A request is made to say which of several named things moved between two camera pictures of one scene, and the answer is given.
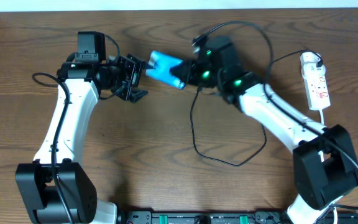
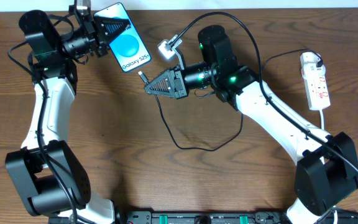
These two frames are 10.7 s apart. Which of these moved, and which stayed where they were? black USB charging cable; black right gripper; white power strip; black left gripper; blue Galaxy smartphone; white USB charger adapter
Moved: black right gripper; black left gripper; black USB charging cable; blue Galaxy smartphone
Stayed: white power strip; white USB charger adapter
